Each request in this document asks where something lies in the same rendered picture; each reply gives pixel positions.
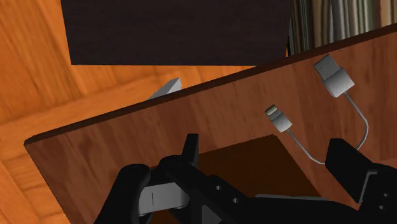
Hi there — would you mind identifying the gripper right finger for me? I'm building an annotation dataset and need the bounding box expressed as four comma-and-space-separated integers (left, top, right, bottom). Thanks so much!
324, 137, 397, 216

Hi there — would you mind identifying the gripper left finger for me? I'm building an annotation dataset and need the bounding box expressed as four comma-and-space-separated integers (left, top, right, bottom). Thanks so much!
158, 133, 249, 224

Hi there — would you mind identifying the grey wedge-shaped block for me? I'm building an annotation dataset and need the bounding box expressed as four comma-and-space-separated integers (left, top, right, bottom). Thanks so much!
147, 77, 183, 101

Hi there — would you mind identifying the brown wooden table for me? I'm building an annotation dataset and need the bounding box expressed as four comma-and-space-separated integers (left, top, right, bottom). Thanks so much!
24, 24, 397, 224

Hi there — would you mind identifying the black and grey rounded device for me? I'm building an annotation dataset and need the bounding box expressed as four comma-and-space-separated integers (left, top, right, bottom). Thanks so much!
94, 164, 191, 224

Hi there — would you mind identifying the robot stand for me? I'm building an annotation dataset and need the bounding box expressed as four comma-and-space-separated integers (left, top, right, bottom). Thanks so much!
60, 0, 294, 66

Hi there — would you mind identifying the grey striped curtain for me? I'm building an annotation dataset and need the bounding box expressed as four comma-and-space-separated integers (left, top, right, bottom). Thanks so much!
287, 0, 397, 57

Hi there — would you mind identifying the white charging cable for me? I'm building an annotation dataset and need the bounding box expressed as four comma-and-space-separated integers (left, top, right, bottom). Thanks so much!
265, 54, 370, 165

